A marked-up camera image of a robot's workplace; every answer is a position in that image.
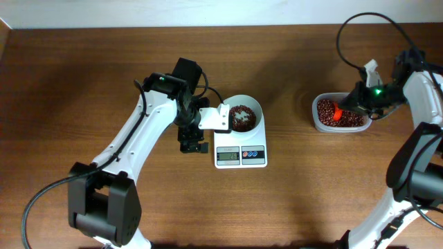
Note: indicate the red beans in container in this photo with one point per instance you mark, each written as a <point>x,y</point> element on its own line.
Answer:
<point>325,110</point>

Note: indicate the white bowl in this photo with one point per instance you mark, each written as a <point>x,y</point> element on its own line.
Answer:
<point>249,102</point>

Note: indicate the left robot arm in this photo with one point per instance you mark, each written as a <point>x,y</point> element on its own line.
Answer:
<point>103,199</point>

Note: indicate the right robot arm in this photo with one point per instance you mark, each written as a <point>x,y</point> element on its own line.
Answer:
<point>414,182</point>

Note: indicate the white digital kitchen scale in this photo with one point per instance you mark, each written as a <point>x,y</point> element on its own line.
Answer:
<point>239,150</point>

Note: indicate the red beans in bowl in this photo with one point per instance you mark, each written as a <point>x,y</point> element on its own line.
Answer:
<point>244,118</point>

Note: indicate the orange measuring scoop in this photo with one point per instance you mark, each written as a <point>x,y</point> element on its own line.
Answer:
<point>338,113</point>

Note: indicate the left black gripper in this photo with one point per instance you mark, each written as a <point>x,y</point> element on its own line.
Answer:
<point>190,140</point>

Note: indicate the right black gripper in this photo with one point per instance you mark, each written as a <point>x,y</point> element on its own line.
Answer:
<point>356,102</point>

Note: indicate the clear plastic container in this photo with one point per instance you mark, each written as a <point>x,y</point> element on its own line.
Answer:
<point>336,97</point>

